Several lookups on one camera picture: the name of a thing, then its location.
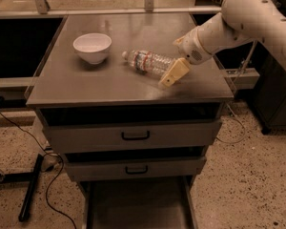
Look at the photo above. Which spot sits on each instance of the grey middle drawer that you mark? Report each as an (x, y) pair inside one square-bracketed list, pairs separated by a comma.
[(89, 171)]

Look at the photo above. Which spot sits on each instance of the black middle drawer handle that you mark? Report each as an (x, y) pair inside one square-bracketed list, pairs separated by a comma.
[(136, 170)]

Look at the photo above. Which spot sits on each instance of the grey top drawer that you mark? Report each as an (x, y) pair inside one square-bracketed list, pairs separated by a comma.
[(83, 139)]

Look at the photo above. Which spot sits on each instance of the grey open bottom drawer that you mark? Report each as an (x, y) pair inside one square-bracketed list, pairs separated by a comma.
[(146, 203)]

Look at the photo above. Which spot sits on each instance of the metal frame rail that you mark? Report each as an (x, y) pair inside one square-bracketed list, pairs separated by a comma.
[(101, 10)]

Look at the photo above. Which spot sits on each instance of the dark cabinet at right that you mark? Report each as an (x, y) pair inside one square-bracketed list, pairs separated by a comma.
[(268, 99)]

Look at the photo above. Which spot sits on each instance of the black top drawer handle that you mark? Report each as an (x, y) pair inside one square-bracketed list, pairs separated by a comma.
[(135, 137)]

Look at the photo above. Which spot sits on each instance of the clear plastic water bottle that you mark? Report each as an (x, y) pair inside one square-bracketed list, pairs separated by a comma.
[(148, 62)]

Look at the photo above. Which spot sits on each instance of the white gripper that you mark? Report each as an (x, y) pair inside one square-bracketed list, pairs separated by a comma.
[(190, 49)]

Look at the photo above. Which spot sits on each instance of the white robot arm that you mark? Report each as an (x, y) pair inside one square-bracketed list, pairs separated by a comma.
[(238, 23)]

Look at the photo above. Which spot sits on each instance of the grey drawer cabinet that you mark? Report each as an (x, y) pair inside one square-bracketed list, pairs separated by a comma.
[(71, 92)]

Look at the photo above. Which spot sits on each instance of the black drawer handle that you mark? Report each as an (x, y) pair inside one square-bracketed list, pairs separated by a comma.
[(136, 170), (135, 137)]

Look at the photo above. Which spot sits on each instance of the white ceramic bowl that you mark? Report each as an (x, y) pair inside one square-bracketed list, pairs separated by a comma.
[(93, 48)]

